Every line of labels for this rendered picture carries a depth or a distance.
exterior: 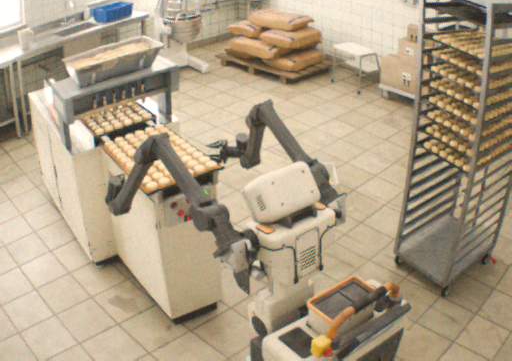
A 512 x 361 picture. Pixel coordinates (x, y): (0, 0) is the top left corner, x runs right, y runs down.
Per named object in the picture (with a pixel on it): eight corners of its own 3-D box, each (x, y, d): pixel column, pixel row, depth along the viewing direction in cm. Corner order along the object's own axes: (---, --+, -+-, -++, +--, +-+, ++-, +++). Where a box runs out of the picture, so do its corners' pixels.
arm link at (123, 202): (143, 156, 205) (166, 151, 212) (136, 144, 207) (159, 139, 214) (111, 220, 232) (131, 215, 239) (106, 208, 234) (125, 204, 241)
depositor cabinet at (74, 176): (43, 187, 419) (28, 94, 378) (113, 162, 455) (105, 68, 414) (95, 273, 329) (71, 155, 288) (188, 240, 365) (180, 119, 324)
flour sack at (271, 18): (243, 24, 636) (243, 11, 628) (266, 18, 664) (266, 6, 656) (294, 34, 596) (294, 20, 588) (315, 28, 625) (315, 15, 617)
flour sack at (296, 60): (291, 74, 600) (291, 62, 593) (260, 66, 624) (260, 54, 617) (328, 61, 647) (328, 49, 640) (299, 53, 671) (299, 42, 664)
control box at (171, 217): (165, 224, 258) (162, 199, 251) (208, 208, 270) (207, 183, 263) (168, 228, 255) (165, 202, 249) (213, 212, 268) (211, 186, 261)
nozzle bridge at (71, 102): (56, 135, 311) (50, 83, 294) (156, 102, 348) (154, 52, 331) (71, 155, 287) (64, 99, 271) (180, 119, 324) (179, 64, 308)
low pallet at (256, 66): (214, 63, 668) (214, 55, 663) (260, 49, 720) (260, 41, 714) (293, 87, 597) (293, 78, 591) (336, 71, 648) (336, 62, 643)
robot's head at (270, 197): (326, 198, 191) (308, 157, 193) (276, 220, 181) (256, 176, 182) (304, 209, 204) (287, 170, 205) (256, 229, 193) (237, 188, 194)
